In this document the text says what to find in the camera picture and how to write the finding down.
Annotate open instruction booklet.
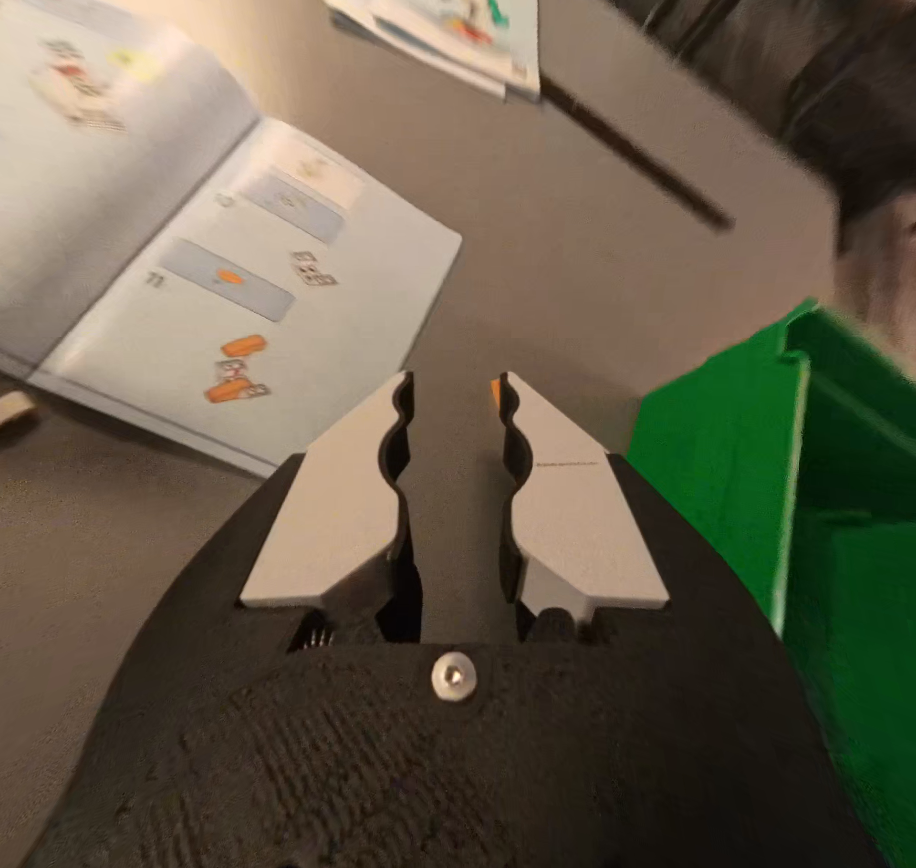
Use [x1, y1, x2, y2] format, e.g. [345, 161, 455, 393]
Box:
[0, 0, 464, 479]

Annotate stack of instruction booklets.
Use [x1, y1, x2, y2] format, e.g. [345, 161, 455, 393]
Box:
[324, 0, 542, 103]

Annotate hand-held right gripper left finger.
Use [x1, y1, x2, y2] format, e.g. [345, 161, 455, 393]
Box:
[239, 372, 423, 644]

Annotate green plastic bin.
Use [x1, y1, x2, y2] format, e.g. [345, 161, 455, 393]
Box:
[626, 298, 916, 868]

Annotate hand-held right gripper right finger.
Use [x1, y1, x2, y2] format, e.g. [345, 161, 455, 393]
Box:
[497, 372, 671, 643]

